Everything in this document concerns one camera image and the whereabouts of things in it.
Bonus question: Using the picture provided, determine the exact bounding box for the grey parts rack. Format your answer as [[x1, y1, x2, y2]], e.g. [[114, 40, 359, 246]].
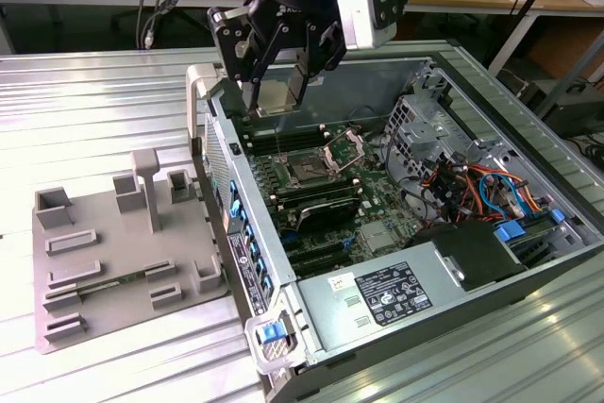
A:
[[31, 147, 233, 356]]

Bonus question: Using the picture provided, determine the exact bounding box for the metal socket cover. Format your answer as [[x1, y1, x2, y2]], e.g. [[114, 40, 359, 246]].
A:
[[319, 127, 368, 174]]

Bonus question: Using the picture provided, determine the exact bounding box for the blue case latch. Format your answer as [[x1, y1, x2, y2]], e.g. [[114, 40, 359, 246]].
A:
[[260, 322, 283, 344]]

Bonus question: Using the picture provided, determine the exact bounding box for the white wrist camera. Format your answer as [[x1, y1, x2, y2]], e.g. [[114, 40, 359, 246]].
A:
[[337, 0, 397, 51]]

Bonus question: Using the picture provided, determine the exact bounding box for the silver CPU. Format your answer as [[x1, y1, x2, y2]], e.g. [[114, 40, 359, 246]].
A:
[[257, 79, 303, 117]]

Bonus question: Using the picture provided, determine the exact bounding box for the green motherboard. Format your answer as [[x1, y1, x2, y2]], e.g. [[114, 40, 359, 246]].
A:
[[238, 119, 438, 281]]

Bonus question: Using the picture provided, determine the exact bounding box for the silver chipset heatsink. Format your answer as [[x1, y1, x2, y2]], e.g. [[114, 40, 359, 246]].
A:
[[361, 222, 395, 253]]

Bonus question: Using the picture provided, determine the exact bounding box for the orange wire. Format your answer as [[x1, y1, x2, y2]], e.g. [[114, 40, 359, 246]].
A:
[[513, 183, 554, 214]]

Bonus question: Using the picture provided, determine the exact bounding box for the black expansion slot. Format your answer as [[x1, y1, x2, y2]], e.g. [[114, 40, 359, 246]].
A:
[[289, 255, 354, 277], [284, 241, 349, 263]]

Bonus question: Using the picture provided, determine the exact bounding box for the thin black cable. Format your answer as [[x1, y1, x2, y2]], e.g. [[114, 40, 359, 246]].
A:
[[135, 0, 218, 50]]

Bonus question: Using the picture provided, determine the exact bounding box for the blue wire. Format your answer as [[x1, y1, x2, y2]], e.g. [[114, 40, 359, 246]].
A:
[[478, 170, 526, 221]]

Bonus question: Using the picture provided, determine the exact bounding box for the silver power supply unit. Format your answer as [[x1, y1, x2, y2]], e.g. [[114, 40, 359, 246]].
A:
[[295, 241, 466, 352]]

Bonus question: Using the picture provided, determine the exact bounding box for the black plastic shroud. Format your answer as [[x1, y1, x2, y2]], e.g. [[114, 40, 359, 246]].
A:
[[406, 221, 529, 293]]

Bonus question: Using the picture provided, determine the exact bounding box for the silver metal drive cage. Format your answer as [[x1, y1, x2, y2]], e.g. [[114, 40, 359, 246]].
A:
[[382, 93, 476, 180]]

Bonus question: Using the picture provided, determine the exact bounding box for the black graphics card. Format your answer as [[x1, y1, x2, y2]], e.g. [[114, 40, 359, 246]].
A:
[[293, 193, 361, 235]]

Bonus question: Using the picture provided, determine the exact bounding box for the black RAM slot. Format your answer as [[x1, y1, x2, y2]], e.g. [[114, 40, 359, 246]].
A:
[[271, 175, 354, 191], [276, 183, 359, 202], [243, 123, 326, 139], [246, 134, 327, 151]]

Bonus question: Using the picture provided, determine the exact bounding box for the large blue drive latch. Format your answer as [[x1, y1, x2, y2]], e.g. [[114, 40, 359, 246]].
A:
[[495, 221, 528, 244]]

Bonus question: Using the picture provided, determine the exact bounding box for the black floor computer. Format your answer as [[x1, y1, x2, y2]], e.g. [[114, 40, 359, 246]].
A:
[[540, 91, 604, 140]]

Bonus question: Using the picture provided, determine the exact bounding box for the CPU socket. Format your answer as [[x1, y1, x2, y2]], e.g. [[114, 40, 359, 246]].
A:
[[282, 150, 344, 188]]

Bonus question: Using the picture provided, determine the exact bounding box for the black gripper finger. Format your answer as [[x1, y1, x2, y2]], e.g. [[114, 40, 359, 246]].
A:
[[207, 5, 292, 117], [286, 19, 348, 112]]

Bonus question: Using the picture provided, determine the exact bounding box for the open PC case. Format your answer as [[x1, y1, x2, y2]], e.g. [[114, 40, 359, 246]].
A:
[[185, 51, 604, 403]]

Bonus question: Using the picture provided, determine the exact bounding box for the green RAM stick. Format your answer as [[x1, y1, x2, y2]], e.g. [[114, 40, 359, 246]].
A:
[[77, 268, 155, 292]]

